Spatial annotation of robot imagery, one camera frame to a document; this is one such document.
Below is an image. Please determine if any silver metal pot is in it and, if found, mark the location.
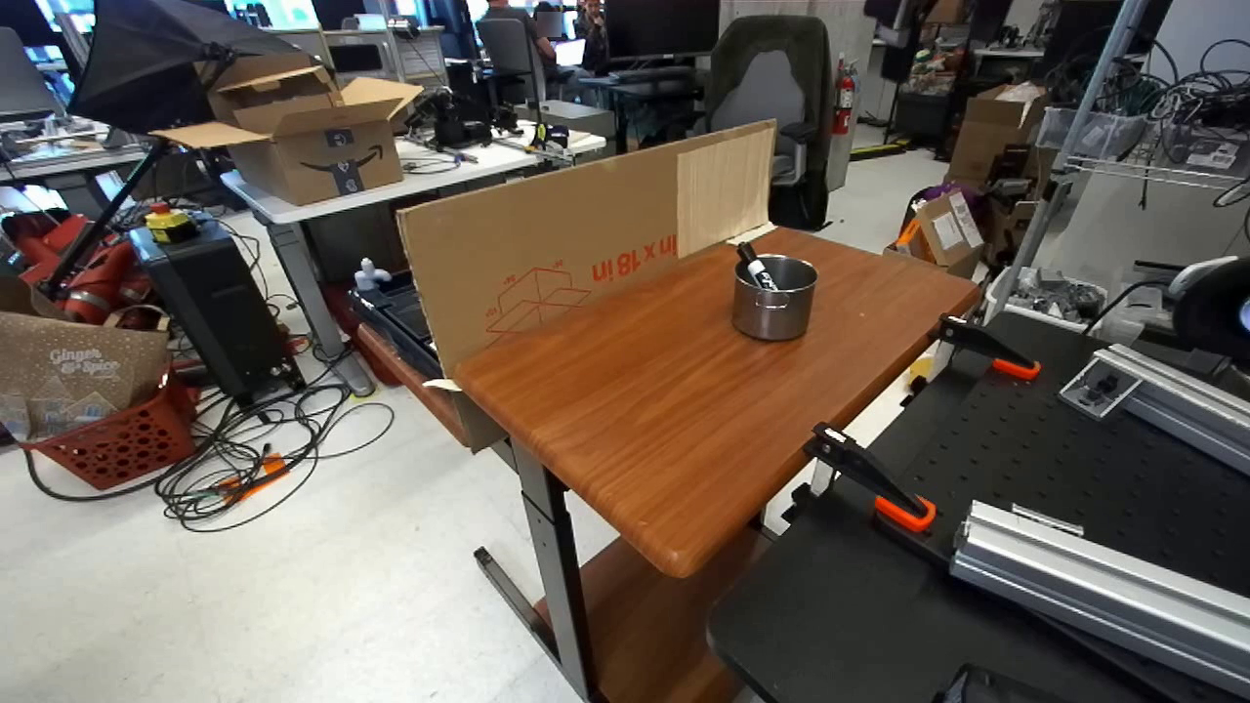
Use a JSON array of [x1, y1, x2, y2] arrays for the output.
[[729, 250, 819, 346]]

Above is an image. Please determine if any brown cardboard sheet red print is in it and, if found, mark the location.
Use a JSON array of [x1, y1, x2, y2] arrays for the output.
[[393, 145, 685, 384]]

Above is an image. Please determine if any grey metal table leg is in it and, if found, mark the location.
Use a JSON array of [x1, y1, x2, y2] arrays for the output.
[[469, 443, 604, 703]]

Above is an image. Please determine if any white spray bottle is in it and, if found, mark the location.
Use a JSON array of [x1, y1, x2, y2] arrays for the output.
[[352, 255, 393, 298]]

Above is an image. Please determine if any white office desk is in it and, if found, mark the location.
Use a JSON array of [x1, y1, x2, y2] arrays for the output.
[[216, 124, 579, 393]]

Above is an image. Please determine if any brown wooden lower board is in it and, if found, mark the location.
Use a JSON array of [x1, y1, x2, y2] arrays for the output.
[[530, 524, 773, 703]]

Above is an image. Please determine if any black computer monitor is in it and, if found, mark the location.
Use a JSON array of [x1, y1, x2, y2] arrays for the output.
[[600, 0, 723, 61]]

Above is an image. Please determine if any black office chair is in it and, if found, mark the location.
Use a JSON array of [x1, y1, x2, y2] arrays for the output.
[[698, 13, 836, 233]]

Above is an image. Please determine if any red fire extinguisher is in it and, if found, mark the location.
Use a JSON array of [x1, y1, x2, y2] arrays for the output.
[[829, 51, 859, 141]]

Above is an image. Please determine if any small labelled cardboard box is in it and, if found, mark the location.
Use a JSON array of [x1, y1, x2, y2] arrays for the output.
[[893, 188, 990, 280]]

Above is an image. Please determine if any open brown shipping box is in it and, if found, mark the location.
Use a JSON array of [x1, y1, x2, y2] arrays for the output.
[[147, 61, 431, 211]]

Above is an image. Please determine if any black computer tower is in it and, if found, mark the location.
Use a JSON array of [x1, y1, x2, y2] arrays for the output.
[[129, 218, 296, 408]]

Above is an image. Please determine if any black perforated breadboard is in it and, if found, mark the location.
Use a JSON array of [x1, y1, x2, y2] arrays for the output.
[[704, 307, 1250, 703]]

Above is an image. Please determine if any large brown cardboard box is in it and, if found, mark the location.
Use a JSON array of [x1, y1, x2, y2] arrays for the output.
[[947, 80, 1056, 194]]

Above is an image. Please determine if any red yellow emergency stop button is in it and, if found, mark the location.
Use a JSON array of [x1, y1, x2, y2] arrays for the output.
[[138, 201, 202, 250]]

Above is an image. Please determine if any red plastic basket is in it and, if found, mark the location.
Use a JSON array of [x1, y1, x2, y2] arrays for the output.
[[26, 374, 202, 498]]

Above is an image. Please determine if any silver metal pole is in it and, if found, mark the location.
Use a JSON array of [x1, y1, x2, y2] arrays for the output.
[[1000, 0, 1156, 307]]

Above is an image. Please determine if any red bag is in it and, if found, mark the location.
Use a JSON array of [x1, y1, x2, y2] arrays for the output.
[[4, 208, 154, 330]]

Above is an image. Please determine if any brown paper bag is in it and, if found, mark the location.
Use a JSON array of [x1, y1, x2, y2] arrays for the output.
[[0, 304, 177, 444]]

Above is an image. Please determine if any black photo softbox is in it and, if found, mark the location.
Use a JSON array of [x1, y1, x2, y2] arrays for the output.
[[65, 0, 268, 138]]

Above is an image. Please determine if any black round device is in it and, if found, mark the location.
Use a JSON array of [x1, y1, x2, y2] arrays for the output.
[[1159, 250, 1250, 370]]

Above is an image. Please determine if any black clamp orange handle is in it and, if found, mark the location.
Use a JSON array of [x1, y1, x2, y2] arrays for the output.
[[801, 422, 941, 540], [936, 314, 1046, 387]]

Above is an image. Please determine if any black floor cable bundle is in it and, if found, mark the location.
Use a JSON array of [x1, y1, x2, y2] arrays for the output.
[[16, 374, 404, 540]]

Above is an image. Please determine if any silver metal bracket plate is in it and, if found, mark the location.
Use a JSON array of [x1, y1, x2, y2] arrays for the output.
[[1056, 356, 1148, 422]]

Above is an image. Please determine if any silver aluminium extrusion rail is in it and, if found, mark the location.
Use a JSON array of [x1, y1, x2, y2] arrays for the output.
[[1091, 339, 1250, 481], [951, 498, 1250, 698]]

